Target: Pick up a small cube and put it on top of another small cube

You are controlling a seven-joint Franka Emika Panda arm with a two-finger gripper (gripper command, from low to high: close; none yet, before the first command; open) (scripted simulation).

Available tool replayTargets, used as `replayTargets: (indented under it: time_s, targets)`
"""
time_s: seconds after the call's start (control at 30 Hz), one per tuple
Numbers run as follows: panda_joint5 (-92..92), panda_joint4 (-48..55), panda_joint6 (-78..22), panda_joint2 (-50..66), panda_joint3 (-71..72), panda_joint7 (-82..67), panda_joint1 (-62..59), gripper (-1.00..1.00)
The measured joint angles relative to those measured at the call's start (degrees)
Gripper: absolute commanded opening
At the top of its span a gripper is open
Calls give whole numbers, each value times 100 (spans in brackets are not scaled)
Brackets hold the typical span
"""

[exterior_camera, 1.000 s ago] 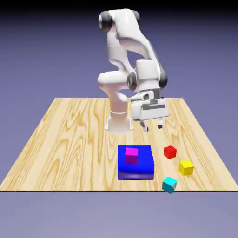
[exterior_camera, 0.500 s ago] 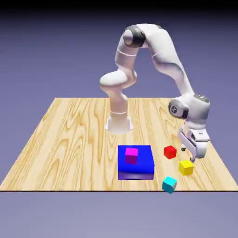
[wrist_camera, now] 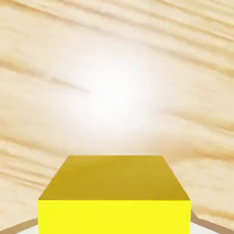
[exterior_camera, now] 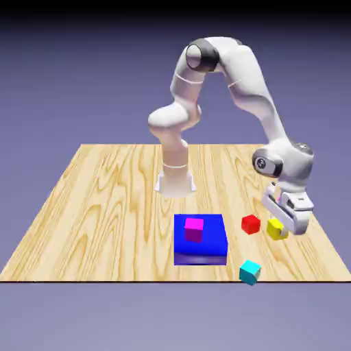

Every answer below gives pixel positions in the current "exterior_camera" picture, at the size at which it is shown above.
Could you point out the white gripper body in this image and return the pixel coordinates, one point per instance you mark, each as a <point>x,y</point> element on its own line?
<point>285,215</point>

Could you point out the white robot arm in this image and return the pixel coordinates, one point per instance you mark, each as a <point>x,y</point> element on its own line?
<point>252,82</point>

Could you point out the small red cube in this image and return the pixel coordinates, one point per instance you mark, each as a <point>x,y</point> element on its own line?
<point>250,224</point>

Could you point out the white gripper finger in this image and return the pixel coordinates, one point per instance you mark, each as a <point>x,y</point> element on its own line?
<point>284,233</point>

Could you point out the large blue box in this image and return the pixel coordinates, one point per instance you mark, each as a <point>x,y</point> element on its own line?
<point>211,244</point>

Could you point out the small yellow cube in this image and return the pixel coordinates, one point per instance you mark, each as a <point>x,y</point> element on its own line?
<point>274,228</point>

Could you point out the small magenta cube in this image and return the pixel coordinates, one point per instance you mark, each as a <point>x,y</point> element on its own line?
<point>194,229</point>

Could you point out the small cyan cube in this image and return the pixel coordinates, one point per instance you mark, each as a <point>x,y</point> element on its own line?
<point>249,272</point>

